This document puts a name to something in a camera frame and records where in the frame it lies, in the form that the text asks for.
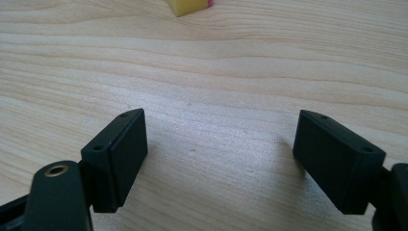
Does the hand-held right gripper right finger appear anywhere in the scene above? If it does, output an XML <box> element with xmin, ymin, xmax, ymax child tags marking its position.
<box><xmin>292</xmin><ymin>109</ymin><xmax>387</xmax><ymax>216</ymax></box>

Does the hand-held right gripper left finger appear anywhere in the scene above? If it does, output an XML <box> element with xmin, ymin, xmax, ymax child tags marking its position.
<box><xmin>80</xmin><ymin>108</ymin><xmax>149</xmax><ymax>214</ymax></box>

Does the yellow sponge block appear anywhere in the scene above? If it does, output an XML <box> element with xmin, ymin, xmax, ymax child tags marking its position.
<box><xmin>166</xmin><ymin>0</ymin><xmax>214</xmax><ymax>18</ymax></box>

